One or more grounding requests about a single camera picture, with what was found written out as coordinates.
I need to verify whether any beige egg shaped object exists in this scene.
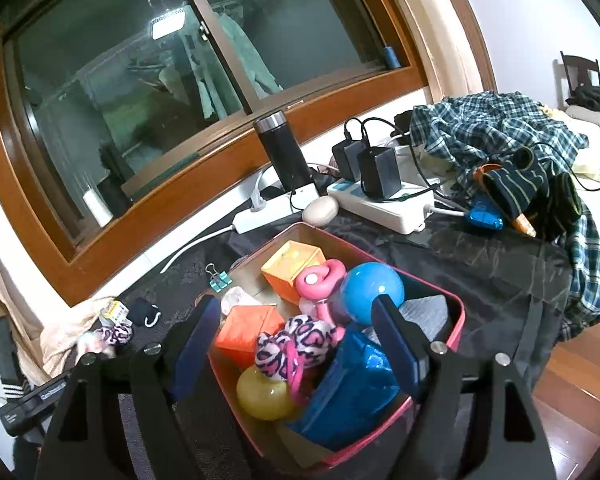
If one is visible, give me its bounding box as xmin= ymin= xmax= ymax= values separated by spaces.
xmin=302 ymin=196 xmax=339 ymax=228

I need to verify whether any blue plastic connector piece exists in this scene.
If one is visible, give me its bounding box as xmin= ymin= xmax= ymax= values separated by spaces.
xmin=466 ymin=194 xmax=504 ymax=231

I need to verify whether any green binder clip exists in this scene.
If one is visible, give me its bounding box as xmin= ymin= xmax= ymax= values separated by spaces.
xmin=204 ymin=263 xmax=233 ymax=294

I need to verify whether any wooden window frame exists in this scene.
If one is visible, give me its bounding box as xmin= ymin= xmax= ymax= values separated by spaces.
xmin=0 ymin=0 xmax=496 ymax=304

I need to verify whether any navy blue sock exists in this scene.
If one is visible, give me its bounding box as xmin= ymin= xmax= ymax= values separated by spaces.
xmin=126 ymin=297 xmax=161 ymax=328

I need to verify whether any orange cube box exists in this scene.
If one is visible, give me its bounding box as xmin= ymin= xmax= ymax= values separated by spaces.
xmin=261 ymin=240 xmax=326 ymax=304

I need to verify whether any cream curtain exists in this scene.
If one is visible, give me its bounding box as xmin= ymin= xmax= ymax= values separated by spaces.
xmin=0 ymin=266 xmax=114 ymax=386

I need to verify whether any black power adapter rear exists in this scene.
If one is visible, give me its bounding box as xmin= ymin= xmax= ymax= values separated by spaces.
xmin=332 ymin=140 xmax=368 ymax=182

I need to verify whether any striped dark sock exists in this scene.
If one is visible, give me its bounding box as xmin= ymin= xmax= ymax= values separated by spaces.
xmin=472 ymin=148 xmax=583 ymax=242

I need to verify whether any pink foam tube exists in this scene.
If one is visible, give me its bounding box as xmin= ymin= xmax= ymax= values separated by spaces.
xmin=294 ymin=259 xmax=347 ymax=326

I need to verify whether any blue ball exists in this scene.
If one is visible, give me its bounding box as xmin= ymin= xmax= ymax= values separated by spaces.
xmin=339 ymin=262 xmax=405 ymax=326

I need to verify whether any black power adapter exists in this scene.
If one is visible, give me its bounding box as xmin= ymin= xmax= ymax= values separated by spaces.
xmin=332 ymin=140 xmax=368 ymax=182
xmin=358 ymin=146 xmax=402 ymax=200

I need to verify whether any black thermos flask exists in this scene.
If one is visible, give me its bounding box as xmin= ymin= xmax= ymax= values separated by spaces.
xmin=253 ymin=110 xmax=313 ymax=192

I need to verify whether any black cylinder on sill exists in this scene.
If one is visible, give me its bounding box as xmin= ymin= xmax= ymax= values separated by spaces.
xmin=97 ymin=174 xmax=132 ymax=219

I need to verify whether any white power strip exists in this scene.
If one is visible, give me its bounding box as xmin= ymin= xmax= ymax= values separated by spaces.
xmin=232 ymin=184 xmax=320 ymax=234
xmin=327 ymin=179 xmax=434 ymax=234

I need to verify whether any white cylinder on sill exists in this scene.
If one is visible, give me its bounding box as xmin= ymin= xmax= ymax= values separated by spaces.
xmin=83 ymin=188 xmax=114 ymax=228

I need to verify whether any plaid shirt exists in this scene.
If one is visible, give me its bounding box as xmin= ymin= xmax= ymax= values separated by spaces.
xmin=410 ymin=91 xmax=600 ymax=341

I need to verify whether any red cardboard box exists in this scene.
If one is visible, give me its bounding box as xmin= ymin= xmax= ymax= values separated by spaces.
xmin=209 ymin=223 xmax=465 ymax=479

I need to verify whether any black chair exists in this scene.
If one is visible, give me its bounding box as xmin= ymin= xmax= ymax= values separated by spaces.
xmin=560 ymin=52 xmax=600 ymax=110

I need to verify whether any yellow ball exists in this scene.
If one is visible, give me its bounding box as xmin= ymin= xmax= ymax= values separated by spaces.
xmin=236 ymin=365 xmax=296 ymax=422

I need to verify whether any grey sock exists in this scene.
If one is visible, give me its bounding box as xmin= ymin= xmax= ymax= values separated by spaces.
xmin=399 ymin=295 xmax=449 ymax=341

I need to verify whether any yellow white small box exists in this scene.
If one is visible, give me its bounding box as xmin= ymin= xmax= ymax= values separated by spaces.
xmin=99 ymin=298 xmax=132 ymax=327

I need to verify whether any blue foam roll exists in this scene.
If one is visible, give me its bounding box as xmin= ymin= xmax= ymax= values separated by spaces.
xmin=287 ymin=326 xmax=400 ymax=452

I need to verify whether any pink leopard sock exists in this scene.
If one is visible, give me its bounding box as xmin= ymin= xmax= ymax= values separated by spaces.
xmin=254 ymin=314 xmax=346 ymax=403
xmin=76 ymin=324 xmax=133 ymax=360

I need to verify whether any small blue bottle on sill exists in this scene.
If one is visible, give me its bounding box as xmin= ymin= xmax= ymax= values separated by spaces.
xmin=382 ymin=46 xmax=401 ymax=70

